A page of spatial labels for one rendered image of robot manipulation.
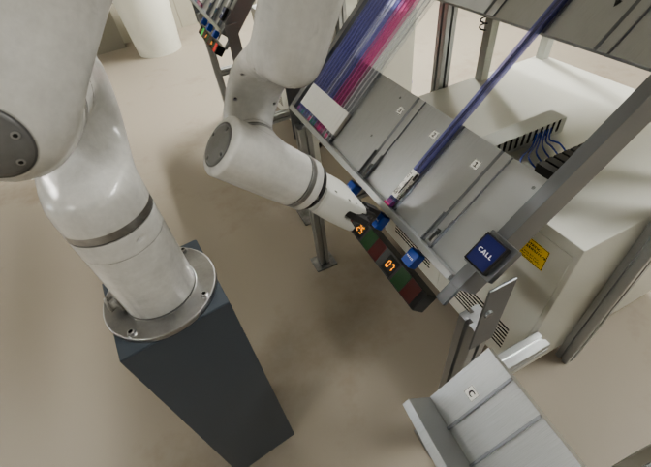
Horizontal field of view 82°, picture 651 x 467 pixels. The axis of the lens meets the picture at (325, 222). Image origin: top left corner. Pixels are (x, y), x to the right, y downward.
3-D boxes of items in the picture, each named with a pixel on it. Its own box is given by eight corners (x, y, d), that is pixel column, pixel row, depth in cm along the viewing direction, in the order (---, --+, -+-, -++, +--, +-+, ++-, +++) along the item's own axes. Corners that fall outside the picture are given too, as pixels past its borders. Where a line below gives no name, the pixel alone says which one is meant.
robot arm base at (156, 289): (116, 366, 56) (38, 295, 43) (97, 282, 68) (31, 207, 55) (233, 302, 62) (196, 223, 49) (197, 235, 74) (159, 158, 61)
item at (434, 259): (466, 286, 63) (446, 279, 58) (307, 119, 107) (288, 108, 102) (471, 281, 63) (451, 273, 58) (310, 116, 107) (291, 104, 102)
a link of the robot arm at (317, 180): (267, 184, 62) (282, 190, 64) (288, 216, 56) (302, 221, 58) (296, 142, 59) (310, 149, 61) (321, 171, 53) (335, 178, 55)
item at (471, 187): (464, 278, 61) (455, 275, 59) (303, 111, 105) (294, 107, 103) (555, 187, 55) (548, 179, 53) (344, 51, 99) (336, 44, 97)
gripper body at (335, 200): (278, 184, 63) (324, 204, 71) (302, 221, 56) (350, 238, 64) (304, 148, 61) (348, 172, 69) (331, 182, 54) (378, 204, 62)
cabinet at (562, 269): (506, 383, 116) (583, 252, 72) (384, 238, 163) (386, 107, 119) (650, 295, 132) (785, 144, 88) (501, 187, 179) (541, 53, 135)
